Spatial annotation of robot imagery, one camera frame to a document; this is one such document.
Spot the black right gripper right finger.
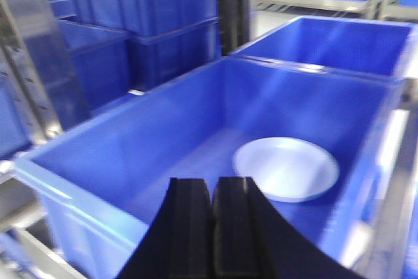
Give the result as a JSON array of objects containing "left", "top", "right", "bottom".
[{"left": 213, "top": 177, "right": 359, "bottom": 278}]

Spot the stacked blue crate lower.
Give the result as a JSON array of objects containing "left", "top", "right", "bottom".
[{"left": 127, "top": 18, "right": 221, "bottom": 91}]

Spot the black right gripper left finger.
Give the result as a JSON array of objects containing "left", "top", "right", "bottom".
[{"left": 117, "top": 178, "right": 212, "bottom": 278}]

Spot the light blue round tray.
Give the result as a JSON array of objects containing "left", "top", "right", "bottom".
[{"left": 233, "top": 137, "right": 340, "bottom": 203}]

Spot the blue plastic bin behind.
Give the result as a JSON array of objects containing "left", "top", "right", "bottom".
[{"left": 230, "top": 16, "right": 417, "bottom": 80}]

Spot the blue crate left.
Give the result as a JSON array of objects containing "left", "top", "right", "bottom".
[{"left": 57, "top": 20, "right": 131, "bottom": 110}]

